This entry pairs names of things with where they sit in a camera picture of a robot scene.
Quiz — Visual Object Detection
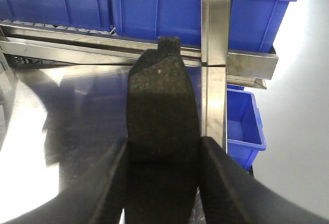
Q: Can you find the right blue plastic crate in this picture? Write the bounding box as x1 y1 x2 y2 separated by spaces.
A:
112 0 296 53

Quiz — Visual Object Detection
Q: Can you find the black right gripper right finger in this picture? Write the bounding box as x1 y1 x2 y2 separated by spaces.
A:
199 137 328 223

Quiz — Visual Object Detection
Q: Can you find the brake pad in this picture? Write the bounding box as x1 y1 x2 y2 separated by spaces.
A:
124 37 200 223

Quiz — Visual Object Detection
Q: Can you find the stainless steel roller rack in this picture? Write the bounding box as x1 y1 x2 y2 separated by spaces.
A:
0 0 279 155

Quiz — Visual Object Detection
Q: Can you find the small blue bin under rack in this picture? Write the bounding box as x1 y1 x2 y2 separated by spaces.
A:
227 89 267 171

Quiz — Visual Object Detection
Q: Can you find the left blue plastic crate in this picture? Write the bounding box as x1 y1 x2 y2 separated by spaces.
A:
1 0 112 30

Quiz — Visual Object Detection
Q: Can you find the blue plastic crate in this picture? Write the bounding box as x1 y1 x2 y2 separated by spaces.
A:
1 0 112 30
112 0 296 53

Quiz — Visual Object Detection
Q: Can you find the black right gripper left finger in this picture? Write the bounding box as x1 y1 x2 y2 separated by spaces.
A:
1 137 128 223

